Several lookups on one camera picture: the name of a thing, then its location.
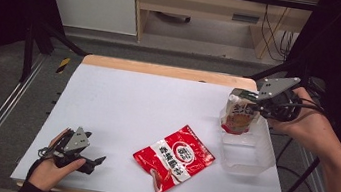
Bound red and white sauce pouch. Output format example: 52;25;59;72
127;117;220;192

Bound spouted sauce pouch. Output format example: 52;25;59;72
219;92;264;139

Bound wooden desk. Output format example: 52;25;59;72
125;0;321;67

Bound person's left hand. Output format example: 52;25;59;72
26;123;91;192

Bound black floor cables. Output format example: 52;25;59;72
260;72;332;192

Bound wooden table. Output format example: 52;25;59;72
14;46;300;192

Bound white table mat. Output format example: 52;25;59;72
9;55;305;192

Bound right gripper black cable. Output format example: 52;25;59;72
253;92;331;192

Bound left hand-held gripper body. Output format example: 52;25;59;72
50;123;101;176

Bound yellow and black tape mark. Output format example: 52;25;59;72
56;56;72;76

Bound person's right hand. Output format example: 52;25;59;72
264;82;341;162

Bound clear plastic container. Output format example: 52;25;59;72
212;98;284;180

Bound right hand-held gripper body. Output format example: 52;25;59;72
254;71;306;124

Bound black cables by desk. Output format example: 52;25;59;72
255;0;302;65

